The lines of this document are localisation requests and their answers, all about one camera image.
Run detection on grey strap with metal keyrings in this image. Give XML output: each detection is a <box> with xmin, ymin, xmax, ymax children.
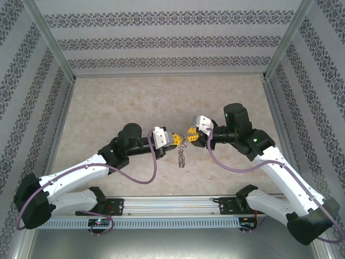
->
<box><xmin>175</xmin><ymin>139</ymin><xmax>189</xmax><ymax>169</ymax></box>

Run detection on left small circuit board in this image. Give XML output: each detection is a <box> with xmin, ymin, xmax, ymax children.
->
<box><xmin>88</xmin><ymin>219</ymin><xmax>112</xmax><ymax>227</ymax></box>

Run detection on grey sheet metal panel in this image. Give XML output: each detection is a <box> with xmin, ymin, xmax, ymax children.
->
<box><xmin>26</xmin><ymin>228</ymin><xmax>324</xmax><ymax>259</ymax></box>

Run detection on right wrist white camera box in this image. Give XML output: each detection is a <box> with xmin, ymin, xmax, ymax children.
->
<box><xmin>192</xmin><ymin>114</ymin><xmax>215</xmax><ymax>134</ymax></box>

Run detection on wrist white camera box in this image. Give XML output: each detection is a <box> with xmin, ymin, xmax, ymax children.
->
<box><xmin>192</xmin><ymin>114</ymin><xmax>215</xmax><ymax>134</ymax></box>
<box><xmin>152</xmin><ymin>126</ymin><xmax>173</xmax><ymax>148</ymax></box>

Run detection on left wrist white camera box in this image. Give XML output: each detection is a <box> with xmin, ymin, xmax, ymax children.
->
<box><xmin>152</xmin><ymin>126</ymin><xmax>173</xmax><ymax>148</ymax></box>

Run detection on right aluminium side rail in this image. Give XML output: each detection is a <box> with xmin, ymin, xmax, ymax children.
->
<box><xmin>263</xmin><ymin>79</ymin><xmax>308</xmax><ymax>194</ymax></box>

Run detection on aluminium side rail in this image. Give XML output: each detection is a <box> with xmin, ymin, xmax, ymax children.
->
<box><xmin>37</xmin><ymin>80</ymin><xmax>76</xmax><ymax>197</ymax></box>
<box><xmin>263</xmin><ymin>79</ymin><xmax>308</xmax><ymax>194</ymax></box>

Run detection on aluminium back frame beam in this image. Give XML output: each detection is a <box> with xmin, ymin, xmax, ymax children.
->
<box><xmin>73</xmin><ymin>71</ymin><xmax>267</xmax><ymax>79</ymax></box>

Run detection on aluminium mounting rail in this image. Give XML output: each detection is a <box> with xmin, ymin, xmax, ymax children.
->
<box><xmin>26</xmin><ymin>195</ymin><xmax>318</xmax><ymax>216</ymax></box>

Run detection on left aluminium side rail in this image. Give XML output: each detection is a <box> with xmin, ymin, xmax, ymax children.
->
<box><xmin>37</xmin><ymin>80</ymin><xmax>76</xmax><ymax>197</ymax></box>

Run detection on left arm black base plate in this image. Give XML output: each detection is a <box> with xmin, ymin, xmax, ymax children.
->
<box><xmin>75</xmin><ymin>198</ymin><xmax>125</xmax><ymax>216</ymax></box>

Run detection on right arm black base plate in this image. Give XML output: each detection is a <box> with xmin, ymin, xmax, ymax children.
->
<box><xmin>218</xmin><ymin>196</ymin><xmax>269</xmax><ymax>215</ymax></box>

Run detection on grey slotted cable duct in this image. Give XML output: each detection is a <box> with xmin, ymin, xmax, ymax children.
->
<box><xmin>43</xmin><ymin>217</ymin><xmax>240</xmax><ymax>229</ymax></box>

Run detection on right aluminium frame post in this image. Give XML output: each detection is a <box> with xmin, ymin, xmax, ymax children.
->
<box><xmin>264</xmin><ymin>0</ymin><xmax>316</xmax><ymax>80</ymax></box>

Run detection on aluminium frame post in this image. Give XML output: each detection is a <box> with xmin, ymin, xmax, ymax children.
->
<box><xmin>264</xmin><ymin>0</ymin><xmax>316</xmax><ymax>80</ymax></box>
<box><xmin>21</xmin><ymin>0</ymin><xmax>75</xmax><ymax>81</ymax></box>

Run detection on left aluminium frame post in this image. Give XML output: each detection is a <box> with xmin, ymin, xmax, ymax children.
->
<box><xmin>21</xmin><ymin>0</ymin><xmax>75</xmax><ymax>81</ymax></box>

